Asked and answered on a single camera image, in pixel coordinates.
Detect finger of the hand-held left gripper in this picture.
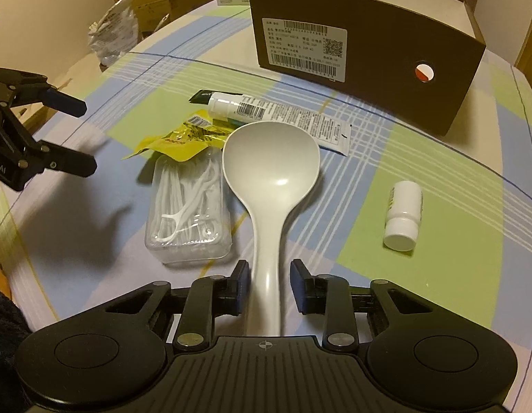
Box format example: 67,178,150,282
0,103,97,177
0,68,87,118

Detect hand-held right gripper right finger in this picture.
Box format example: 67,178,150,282
290,259,434,351

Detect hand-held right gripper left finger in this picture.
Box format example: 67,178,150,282
105,260,251,351

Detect clear floss pick box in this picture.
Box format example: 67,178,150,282
145,155,232,265

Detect yellow snack packet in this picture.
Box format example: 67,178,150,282
122,114,236,163

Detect white plastic ladle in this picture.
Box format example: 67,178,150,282
222,121,322,337

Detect dark green lip gel tube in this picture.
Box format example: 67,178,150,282
188,89,232,106

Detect white cream tube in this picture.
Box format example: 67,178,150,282
208,92,351,156

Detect brown cardboard shoe box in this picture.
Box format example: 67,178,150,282
247,0,487,137

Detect white plastic bag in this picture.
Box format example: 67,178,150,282
89,0,136,68

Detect small cardboard box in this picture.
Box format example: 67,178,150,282
107,0,172,35

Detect dark fleece clothing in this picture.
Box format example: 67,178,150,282
0,285,34,413

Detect plaid tablecloth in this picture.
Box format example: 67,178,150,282
0,2,532,345

